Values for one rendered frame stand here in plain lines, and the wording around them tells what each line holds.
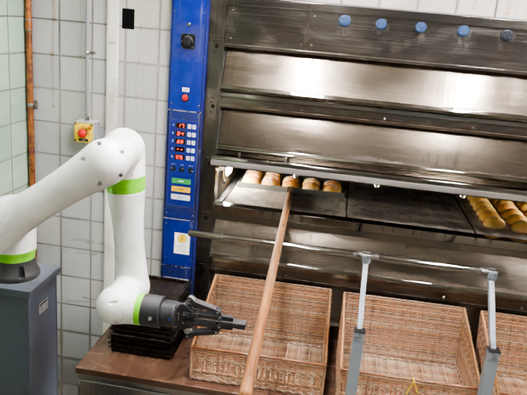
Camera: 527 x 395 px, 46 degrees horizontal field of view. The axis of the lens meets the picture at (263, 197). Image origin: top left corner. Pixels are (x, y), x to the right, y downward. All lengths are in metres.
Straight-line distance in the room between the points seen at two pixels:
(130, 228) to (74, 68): 1.27
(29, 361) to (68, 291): 1.24
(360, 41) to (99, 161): 1.42
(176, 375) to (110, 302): 0.93
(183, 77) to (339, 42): 0.68
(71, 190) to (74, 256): 1.53
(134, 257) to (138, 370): 0.92
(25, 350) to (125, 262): 0.42
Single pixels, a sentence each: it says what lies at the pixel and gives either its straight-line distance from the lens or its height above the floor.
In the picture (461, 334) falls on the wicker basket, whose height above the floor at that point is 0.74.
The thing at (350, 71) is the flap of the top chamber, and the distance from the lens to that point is 2.69.
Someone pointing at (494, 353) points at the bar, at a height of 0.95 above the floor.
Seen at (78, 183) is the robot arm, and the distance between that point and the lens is 1.65.
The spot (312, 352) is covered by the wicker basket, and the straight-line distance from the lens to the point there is 2.89.
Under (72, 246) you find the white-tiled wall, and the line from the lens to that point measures 3.16.
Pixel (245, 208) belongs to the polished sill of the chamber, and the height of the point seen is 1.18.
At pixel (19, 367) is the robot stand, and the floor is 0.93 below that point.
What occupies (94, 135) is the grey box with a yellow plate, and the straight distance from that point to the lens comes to 2.88.
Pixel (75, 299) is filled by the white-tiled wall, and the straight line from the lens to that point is 3.27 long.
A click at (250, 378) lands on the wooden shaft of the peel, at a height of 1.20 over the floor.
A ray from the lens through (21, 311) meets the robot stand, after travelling 1.99.
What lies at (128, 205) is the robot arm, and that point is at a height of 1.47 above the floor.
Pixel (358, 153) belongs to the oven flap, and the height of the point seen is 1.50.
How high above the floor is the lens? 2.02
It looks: 16 degrees down
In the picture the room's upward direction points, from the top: 5 degrees clockwise
